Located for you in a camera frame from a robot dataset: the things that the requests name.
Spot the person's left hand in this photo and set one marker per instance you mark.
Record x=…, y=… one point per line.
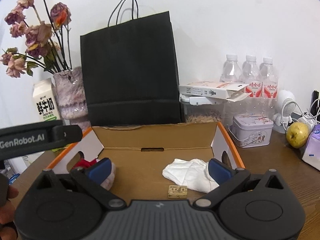
x=8, y=210

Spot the black paper bag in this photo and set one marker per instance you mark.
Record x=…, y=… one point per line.
x=130, y=72

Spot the orange cardboard box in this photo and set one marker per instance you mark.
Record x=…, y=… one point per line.
x=141, y=153

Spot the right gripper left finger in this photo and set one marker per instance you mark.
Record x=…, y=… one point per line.
x=90, y=179

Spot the purple textured vase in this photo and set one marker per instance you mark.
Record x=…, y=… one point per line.
x=70, y=97

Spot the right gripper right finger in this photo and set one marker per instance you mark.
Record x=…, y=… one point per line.
x=230, y=181

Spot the yellow green pear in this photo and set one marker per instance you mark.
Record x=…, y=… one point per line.
x=297, y=134

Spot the water bottle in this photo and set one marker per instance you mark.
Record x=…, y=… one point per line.
x=231, y=71
x=251, y=76
x=270, y=78

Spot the water bottle middle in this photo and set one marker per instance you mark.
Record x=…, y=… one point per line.
x=251, y=76

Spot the fresh milk carton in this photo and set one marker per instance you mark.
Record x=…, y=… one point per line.
x=44, y=98

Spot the white tissue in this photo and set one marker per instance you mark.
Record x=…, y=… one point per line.
x=193, y=174

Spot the dried pink roses bouquet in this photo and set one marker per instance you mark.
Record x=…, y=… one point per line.
x=46, y=32

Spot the purple tissue pack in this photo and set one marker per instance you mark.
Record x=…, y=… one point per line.
x=311, y=153

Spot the white small device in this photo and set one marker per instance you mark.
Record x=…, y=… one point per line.
x=285, y=105

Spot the floral tin box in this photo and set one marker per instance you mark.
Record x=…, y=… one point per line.
x=251, y=130

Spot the small yellow block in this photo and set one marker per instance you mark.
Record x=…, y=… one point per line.
x=177, y=192

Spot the water bottle left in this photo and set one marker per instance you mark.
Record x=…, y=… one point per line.
x=231, y=71

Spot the clear plastic food container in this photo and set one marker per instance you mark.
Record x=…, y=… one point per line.
x=201, y=109

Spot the water bottle right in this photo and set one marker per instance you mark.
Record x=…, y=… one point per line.
x=270, y=78

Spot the white glove box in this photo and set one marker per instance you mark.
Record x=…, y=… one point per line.
x=230, y=91

